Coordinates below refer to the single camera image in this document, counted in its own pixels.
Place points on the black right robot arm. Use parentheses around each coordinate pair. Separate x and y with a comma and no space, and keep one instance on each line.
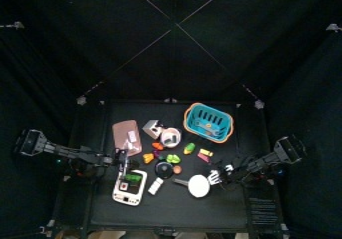
(271,158)

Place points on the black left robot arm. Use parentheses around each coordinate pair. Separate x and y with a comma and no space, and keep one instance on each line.
(67,151)

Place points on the brown toy egg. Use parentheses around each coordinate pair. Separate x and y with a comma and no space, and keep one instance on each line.
(176,169)

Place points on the green toy vegetable piece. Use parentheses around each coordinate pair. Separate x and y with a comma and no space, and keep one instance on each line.
(132,177)

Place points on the tall white block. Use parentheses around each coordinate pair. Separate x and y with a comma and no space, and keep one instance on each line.
(128,146)

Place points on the white toy frying pan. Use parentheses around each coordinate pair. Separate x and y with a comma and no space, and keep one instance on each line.
(199,186)

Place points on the orange yellow toy pepper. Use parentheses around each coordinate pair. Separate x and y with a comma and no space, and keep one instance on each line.
(148,158)

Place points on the small purple toy food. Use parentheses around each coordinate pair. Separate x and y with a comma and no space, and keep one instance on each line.
(156,154)

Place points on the yellow toy block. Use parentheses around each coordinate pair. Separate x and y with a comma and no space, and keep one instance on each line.
(206,152)

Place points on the black round toy lid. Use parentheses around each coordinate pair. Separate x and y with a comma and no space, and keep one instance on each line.
(163,169)

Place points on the pink plastic tray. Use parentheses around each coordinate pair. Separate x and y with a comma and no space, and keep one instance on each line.
(122,131)

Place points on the white rectangular box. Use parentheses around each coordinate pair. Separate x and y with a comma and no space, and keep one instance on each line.
(155,185)

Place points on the orange red toy food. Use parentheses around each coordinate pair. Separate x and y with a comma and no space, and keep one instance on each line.
(156,146)

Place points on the light green toy lettuce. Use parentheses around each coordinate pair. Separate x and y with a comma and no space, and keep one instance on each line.
(172,158)

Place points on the green yellow toy corn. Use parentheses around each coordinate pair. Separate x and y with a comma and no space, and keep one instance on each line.
(189,148)

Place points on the white toy knife block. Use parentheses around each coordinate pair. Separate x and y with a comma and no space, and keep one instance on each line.
(151,128)

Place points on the dark green block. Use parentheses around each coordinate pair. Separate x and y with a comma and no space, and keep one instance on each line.
(172,139)

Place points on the white toy pot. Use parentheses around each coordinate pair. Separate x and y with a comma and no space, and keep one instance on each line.
(167,133)

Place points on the printed label sticker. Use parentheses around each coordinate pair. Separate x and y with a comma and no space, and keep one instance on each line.
(262,211)

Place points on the grey toy wrench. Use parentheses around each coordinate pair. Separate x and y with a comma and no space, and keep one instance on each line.
(209,128)

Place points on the teal basket with orange rim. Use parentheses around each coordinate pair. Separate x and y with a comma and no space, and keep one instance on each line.
(195,111)

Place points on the metal frame corner bracket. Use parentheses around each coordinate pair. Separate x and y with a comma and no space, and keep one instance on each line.
(168,100)
(333,27)
(16,25)
(258,104)

